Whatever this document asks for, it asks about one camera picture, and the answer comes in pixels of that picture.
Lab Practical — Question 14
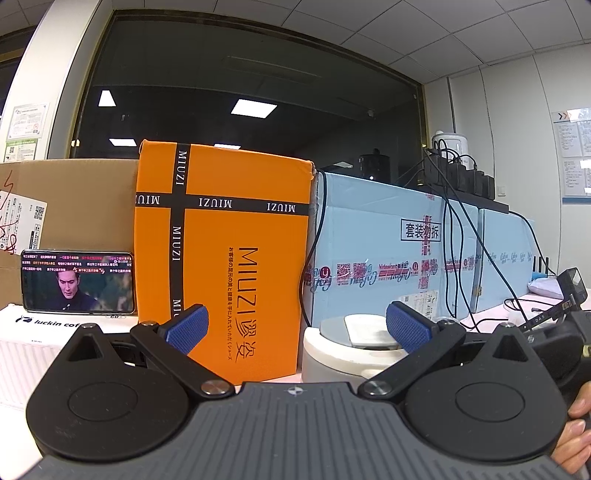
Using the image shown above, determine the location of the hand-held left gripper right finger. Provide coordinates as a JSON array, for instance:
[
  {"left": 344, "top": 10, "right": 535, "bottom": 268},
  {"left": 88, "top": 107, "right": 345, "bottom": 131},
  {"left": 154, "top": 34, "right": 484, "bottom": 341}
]
[{"left": 358, "top": 301, "right": 539, "bottom": 401}]

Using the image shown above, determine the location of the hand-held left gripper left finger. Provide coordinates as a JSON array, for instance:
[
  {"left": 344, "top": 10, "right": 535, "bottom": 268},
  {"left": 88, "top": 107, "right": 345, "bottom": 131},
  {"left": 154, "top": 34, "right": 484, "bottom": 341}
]
[{"left": 59, "top": 304, "right": 236, "bottom": 401}]

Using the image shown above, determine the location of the white container with grey lid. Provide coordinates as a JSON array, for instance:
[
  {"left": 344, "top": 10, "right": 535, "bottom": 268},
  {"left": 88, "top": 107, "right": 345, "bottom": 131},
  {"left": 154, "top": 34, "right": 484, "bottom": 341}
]
[{"left": 302, "top": 314, "right": 411, "bottom": 384}]

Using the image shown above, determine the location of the person's right hand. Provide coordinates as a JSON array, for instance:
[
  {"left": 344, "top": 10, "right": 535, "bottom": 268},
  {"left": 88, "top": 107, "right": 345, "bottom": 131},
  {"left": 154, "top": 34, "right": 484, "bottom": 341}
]
[{"left": 549, "top": 379, "right": 591, "bottom": 478}]

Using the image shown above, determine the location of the white bag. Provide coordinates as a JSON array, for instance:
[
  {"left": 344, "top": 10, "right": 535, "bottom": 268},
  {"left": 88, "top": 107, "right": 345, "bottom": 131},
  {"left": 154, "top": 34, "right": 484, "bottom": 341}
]
[{"left": 527, "top": 277, "right": 567, "bottom": 299}]

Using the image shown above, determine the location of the black router with antennas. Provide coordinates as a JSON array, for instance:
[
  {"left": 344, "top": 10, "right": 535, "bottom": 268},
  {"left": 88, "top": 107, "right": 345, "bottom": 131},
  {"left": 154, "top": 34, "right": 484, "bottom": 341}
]
[{"left": 531, "top": 256, "right": 556, "bottom": 281}]

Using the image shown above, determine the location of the light blue cardboard box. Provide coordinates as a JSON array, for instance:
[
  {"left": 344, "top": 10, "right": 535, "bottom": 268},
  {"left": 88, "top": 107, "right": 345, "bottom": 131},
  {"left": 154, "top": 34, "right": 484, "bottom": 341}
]
[
  {"left": 475, "top": 208, "right": 539, "bottom": 318},
  {"left": 302, "top": 170, "right": 481, "bottom": 328}
]

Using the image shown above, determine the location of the black smartphone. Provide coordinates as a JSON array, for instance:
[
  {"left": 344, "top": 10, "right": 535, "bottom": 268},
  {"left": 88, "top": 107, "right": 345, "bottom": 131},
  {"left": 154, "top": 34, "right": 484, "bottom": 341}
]
[{"left": 20, "top": 250, "right": 136, "bottom": 315}]

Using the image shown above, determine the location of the orange box with black tape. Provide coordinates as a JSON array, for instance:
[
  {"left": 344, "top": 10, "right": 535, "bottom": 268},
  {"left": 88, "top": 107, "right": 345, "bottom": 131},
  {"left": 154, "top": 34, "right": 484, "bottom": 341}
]
[{"left": 134, "top": 138, "right": 317, "bottom": 386}]

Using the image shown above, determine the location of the black board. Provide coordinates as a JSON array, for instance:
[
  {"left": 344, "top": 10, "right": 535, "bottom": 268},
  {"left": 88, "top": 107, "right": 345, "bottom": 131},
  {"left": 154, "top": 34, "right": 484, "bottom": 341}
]
[{"left": 455, "top": 187, "right": 511, "bottom": 216}]

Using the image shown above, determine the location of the brown cardboard box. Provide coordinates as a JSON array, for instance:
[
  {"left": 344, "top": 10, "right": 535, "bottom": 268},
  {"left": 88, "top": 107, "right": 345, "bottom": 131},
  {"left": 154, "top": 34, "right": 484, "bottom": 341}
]
[{"left": 0, "top": 158, "right": 140, "bottom": 308}]

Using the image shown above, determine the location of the row of black chargers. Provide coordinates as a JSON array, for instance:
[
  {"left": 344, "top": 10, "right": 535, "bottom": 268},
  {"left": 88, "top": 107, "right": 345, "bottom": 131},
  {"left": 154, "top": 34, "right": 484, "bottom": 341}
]
[{"left": 424, "top": 147, "right": 509, "bottom": 202}]

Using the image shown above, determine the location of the white ribbed box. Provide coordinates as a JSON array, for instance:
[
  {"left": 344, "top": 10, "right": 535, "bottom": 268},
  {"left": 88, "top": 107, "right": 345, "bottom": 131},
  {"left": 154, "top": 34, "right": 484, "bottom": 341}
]
[{"left": 0, "top": 305, "right": 160, "bottom": 411}]

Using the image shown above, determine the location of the black appliance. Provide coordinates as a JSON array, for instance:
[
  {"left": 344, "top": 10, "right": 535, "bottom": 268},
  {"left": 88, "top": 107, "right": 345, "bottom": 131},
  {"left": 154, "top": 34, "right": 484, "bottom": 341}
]
[{"left": 358, "top": 148, "right": 393, "bottom": 183}]

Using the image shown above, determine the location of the white kettle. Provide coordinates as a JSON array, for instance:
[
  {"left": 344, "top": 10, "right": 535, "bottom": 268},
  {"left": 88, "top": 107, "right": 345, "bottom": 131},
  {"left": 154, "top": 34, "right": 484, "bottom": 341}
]
[{"left": 431, "top": 130, "right": 465, "bottom": 161}]

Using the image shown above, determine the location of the green notice paper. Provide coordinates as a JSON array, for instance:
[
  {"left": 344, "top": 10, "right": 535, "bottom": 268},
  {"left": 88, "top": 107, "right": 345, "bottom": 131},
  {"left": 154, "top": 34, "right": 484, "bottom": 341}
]
[{"left": 4, "top": 137, "right": 38, "bottom": 163}]

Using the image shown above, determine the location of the white notice paper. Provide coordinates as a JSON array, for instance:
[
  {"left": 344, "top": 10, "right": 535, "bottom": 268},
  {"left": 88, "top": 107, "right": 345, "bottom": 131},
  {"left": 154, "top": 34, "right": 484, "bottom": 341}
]
[{"left": 8, "top": 102, "right": 49, "bottom": 139}]

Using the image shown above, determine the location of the large dark window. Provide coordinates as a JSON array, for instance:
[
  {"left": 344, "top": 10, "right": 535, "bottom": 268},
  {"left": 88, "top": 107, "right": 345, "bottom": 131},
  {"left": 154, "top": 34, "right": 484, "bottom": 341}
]
[{"left": 69, "top": 9, "right": 426, "bottom": 185}]

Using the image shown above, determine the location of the black cable with plug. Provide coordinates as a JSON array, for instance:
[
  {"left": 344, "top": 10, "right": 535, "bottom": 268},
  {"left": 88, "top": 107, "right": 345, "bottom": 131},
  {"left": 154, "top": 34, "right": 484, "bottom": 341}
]
[{"left": 502, "top": 298, "right": 546, "bottom": 320}]

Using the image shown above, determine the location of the wall notice sheet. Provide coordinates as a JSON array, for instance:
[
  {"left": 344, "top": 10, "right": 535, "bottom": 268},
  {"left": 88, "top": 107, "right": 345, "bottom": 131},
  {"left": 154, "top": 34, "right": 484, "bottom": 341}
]
[
  {"left": 551, "top": 107, "right": 591, "bottom": 158},
  {"left": 561, "top": 157, "right": 591, "bottom": 204}
]

